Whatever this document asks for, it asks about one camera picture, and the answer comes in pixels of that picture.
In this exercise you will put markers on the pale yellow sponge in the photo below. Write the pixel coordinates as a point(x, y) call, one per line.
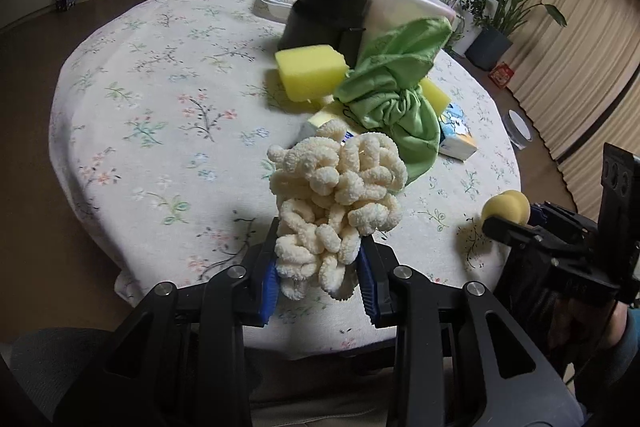
point(324, 117)

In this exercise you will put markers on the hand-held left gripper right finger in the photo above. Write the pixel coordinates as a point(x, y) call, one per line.
point(370, 292)

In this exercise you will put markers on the round yellow sponge ball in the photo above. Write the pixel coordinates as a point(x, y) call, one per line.
point(502, 207)

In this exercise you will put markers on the large yellow sponge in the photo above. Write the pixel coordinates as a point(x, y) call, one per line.
point(310, 72)

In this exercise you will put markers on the green cloth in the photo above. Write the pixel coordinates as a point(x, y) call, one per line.
point(395, 82)

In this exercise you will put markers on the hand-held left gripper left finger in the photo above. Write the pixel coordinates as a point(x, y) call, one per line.
point(267, 292)

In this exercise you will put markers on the tape roll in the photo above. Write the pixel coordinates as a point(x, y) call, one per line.
point(520, 129)

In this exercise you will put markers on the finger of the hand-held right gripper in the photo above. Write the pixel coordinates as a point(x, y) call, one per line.
point(520, 232)
point(555, 213)

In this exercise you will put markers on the translucent plastic container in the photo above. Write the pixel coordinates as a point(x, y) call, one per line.
point(400, 2)

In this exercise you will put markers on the grey chair seat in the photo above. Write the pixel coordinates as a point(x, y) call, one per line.
point(55, 367)

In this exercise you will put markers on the beige curtain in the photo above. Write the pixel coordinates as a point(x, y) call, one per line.
point(590, 82)

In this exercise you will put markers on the blue white tissue pack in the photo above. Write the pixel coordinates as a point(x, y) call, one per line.
point(457, 137)

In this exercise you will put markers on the red box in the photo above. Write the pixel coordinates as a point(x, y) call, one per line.
point(502, 74)

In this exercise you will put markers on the small yellow sponge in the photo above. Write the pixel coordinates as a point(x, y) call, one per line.
point(435, 97)

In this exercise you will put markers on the black cylindrical container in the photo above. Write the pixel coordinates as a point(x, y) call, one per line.
point(330, 2)

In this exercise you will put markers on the cream fluffy chenille cloth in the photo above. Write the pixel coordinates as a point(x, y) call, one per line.
point(340, 187)

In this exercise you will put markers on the floral tablecloth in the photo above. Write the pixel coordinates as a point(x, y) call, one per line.
point(150, 107)

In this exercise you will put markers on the tall plant in dark pot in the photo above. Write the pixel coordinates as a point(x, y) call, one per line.
point(505, 7)

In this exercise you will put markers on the person's right forearm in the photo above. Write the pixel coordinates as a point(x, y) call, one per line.
point(620, 357)

